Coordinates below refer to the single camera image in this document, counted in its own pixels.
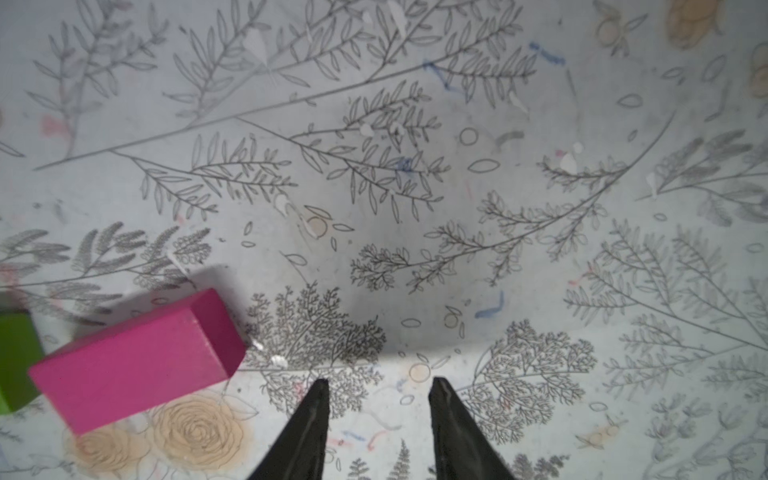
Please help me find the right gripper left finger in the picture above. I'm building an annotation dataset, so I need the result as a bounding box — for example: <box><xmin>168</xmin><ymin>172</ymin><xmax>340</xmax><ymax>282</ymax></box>
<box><xmin>248</xmin><ymin>379</ymin><xmax>330</xmax><ymax>480</ymax></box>

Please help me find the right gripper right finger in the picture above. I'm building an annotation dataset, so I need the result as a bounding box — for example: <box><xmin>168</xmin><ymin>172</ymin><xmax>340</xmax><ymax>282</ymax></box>
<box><xmin>428</xmin><ymin>377</ymin><xmax>514</xmax><ymax>480</ymax></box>

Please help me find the magenta building block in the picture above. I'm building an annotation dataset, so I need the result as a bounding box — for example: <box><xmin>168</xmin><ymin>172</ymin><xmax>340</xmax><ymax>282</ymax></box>
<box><xmin>28</xmin><ymin>289</ymin><xmax>247</xmax><ymax>435</ymax></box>

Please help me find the green building block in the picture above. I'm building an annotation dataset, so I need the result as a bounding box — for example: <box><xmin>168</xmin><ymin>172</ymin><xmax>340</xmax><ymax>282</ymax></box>
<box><xmin>0</xmin><ymin>311</ymin><xmax>44</xmax><ymax>415</ymax></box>

